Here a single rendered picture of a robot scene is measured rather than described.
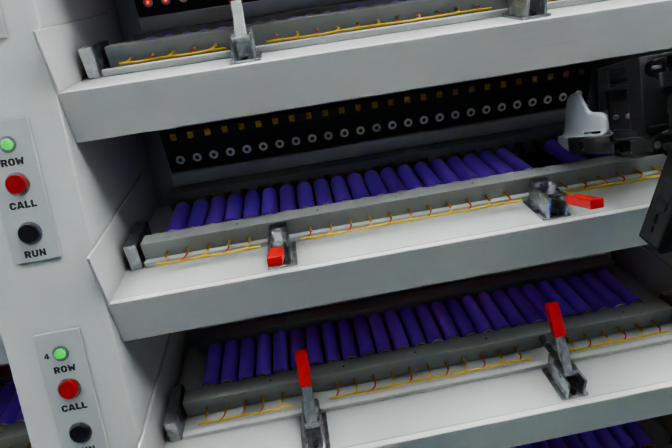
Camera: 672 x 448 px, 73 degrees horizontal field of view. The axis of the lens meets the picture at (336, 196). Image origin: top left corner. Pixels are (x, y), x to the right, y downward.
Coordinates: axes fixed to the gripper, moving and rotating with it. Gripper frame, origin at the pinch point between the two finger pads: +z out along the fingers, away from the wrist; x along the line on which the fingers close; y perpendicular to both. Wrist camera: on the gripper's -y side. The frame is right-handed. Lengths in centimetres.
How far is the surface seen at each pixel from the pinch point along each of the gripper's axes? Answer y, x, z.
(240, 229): -2.5, 38.5, -3.5
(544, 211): -5.4, 9.0, -7.0
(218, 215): -1.3, 41.2, 1.0
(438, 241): -6.3, 19.9, -7.5
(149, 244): -2.5, 47.4, -3.5
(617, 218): -7.1, 2.4, -7.9
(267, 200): -0.7, 35.8, 2.0
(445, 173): -1.0, 15.6, 1.3
